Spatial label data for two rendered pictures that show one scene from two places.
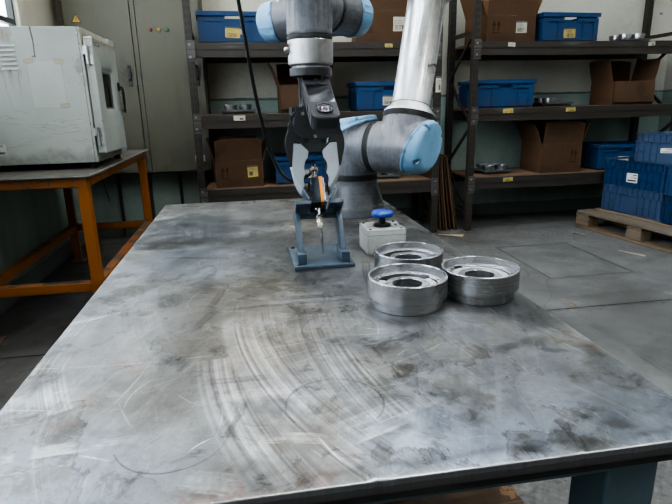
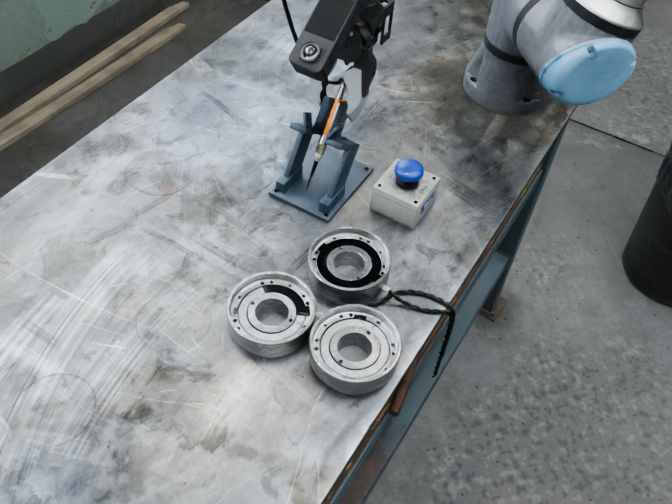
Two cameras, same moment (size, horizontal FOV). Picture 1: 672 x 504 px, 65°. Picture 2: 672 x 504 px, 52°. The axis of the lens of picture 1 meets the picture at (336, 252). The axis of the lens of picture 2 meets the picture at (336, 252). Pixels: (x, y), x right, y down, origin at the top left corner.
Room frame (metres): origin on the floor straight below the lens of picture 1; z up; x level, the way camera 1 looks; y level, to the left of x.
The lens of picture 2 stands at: (0.33, -0.43, 1.50)
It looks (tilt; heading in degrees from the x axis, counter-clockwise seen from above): 50 degrees down; 37
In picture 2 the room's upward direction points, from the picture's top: 5 degrees clockwise
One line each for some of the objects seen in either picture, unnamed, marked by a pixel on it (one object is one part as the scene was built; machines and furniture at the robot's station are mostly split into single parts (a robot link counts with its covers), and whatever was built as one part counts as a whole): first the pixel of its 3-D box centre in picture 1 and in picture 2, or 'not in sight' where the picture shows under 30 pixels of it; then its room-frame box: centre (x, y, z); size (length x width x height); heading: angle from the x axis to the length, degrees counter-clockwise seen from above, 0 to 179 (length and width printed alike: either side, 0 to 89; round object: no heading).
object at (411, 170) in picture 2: (382, 222); (407, 179); (0.94, -0.08, 0.85); 0.04 x 0.04 x 0.05
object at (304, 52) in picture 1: (308, 55); not in sight; (0.93, 0.04, 1.14); 0.08 x 0.08 x 0.05
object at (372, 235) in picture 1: (381, 235); (407, 190); (0.94, -0.08, 0.82); 0.08 x 0.07 x 0.05; 9
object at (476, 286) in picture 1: (479, 280); (354, 350); (0.69, -0.20, 0.82); 0.10 x 0.10 x 0.04
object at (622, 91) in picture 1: (621, 82); not in sight; (4.82, -2.53, 1.19); 0.45 x 0.40 x 0.37; 94
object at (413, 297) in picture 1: (407, 289); (271, 316); (0.66, -0.09, 0.82); 0.10 x 0.10 x 0.04
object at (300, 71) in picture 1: (311, 105); (353, 5); (0.94, 0.04, 1.06); 0.09 x 0.08 x 0.12; 10
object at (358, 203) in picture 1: (353, 192); (514, 63); (1.28, -0.05, 0.85); 0.15 x 0.15 x 0.10
